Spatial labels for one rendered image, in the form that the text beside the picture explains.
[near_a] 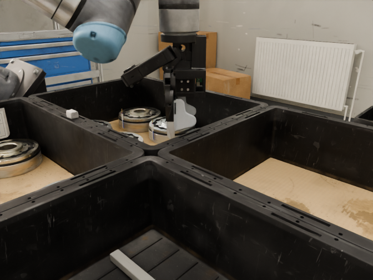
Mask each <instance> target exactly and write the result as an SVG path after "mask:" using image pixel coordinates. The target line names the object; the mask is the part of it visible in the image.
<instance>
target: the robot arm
mask: <svg viewBox="0 0 373 280"><path fill-rule="evenodd" d="M21 1H23V2H25V3H26V4H28V5H30V6H31V7H33V8H34V9H36V10H37V11H39V12H41V13H42V14H44V15H45V16H47V17H49V18H50V19H52V20H53V21H55V22H57V23H58V24H60V25H61V26H63V27H65V28H66V29H68V30H69V31H71V32H73V45H74V47H75V49H76V50H77V51H78V52H80V54H81V56H83V57H84V58H86V59H87V60H89V61H92V62H95V63H100V64H105V63H110V62H112V61H114V60H116V59H117V57H118V55H119V53H120V50H121V48H122V46H123V45H124V44H125V42H126V40H127V34H128V32H129V29H130V26H131V24H132V21H133V18H134V16H135V14H136V11H137V9H138V6H139V4H140V1H141V0H21ZM158 5H159V31H160V32H162V34H160V38H161V42H167V43H173V45H172V46H171V45H169V46H167V47H166V48H164V49H162V50H161V51H159V52H158V53H156V54H154V55H153V56H151V57H149V58H148V59H146V60H144V61H143V62H141V63H140V64H138V65H133V66H130V67H128V68H127V69H126V70H125V71H124V73H123V75H122V76H121V79H122V80H123V82H124V83H125V85H126V86H127V87H129V86H130V85H132V86H133V85H135V84H138V83H139V82H140V81H142V80H143V78H144V77H145V76H147V75H149V74H151V73H152V72H154V71H156V70H157V69H159V68H160V67H162V66H163V67H162V69H163V71H164V73H163V91H164V95H165V116H166V124H167V136H168V137H169V139H172V138H175V131H178V130H181V129H185V128H189V127H193V126H194V125H195V124H196V118H195V116H194V115H195V114H196V108H195V107H193V106H191V105H189V104H187V103H186V98H205V90H206V35H198V34H197V33H196V32H199V12H200V10H199V0H158ZM181 45H185V49H182V47H183V46H181ZM195 79H196V83H195ZM17 80H18V76H17V74H15V73H14V72H13V71H11V70H10V69H7V68H4V67H1V66H0V101H1V100H4V99H9V97H10V96H11V94H12V92H13V91H14V89H15V87H16V84H17ZM176 97H177V99H176Z"/></svg>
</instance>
